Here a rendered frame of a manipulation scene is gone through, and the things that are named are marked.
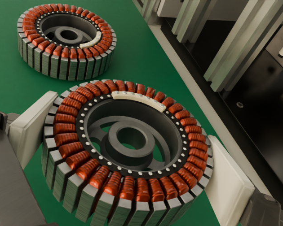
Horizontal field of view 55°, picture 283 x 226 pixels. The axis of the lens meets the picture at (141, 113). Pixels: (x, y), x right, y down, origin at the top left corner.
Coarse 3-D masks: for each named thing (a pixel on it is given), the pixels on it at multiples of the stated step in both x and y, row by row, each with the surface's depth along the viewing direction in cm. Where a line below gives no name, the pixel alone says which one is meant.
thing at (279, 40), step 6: (282, 30) 43; (276, 36) 44; (282, 36) 43; (270, 42) 45; (276, 42) 44; (282, 42) 43; (270, 48) 45; (276, 48) 44; (270, 54) 45; (276, 54) 44; (276, 60) 44; (282, 60) 44; (282, 66) 44
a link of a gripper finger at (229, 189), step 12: (216, 144) 19; (216, 156) 18; (228, 156) 17; (216, 168) 17; (228, 168) 16; (216, 180) 17; (228, 180) 15; (240, 180) 14; (216, 192) 16; (228, 192) 15; (240, 192) 14; (252, 192) 14; (216, 204) 16; (228, 204) 15; (240, 204) 14; (216, 216) 16; (228, 216) 14; (240, 216) 14
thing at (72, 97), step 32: (64, 96) 18; (96, 96) 19; (128, 96) 20; (160, 96) 21; (64, 128) 16; (96, 128) 20; (128, 128) 19; (160, 128) 21; (192, 128) 19; (64, 160) 15; (96, 160) 15; (128, 160) 17; (192, 160) 17; (64, 192) 15; (96, 192) 14; (128, 192) 14; (160, 192) 14; (192, 192) 16; (96, 224) 15; (128, 224) 15; (160, 224) 15
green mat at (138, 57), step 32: (0, 0) 37; (32, 0) 39; (64, 0) 42; (96, 0) 45; (128, 0) 48; (0, 32) 33; (128, 32) 41; (0, 64) 30; (128, 64) 36; (160, 64) 38; (0, 96) 27; (32, 96) 28; (192, 96) 36; (32, 160) 24; (160, 160) 28; (64, 224) 21; (192, 224) 24
